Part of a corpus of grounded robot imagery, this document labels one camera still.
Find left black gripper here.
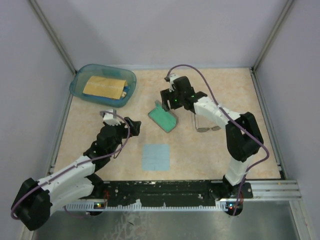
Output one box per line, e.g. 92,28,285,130
104,116,141,156

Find grey glasses case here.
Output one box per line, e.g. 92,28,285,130
148,100,178,133

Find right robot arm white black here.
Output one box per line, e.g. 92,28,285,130
160,74,264,198

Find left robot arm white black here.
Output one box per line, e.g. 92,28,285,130
10,117,142,231

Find light blue cleaning cloth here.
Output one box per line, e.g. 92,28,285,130
142,144,170,172

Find teal plastic bin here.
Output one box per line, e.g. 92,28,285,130
69,64,137,108

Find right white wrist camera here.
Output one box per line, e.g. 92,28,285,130
164,73,180,92

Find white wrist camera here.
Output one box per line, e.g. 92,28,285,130
100,108,121,126
164,73,180,92

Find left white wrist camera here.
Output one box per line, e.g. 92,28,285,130
100,108,121,126

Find metal frame sunglasses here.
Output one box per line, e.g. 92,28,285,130
191,114,221,133

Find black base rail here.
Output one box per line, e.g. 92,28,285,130
87,179,252,216

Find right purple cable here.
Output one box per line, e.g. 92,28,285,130
166,64,270,216

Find purple cable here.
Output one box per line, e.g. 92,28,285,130
10,111,131,221
166,64,270,216

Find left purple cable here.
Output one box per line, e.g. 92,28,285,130
10,111,131,221

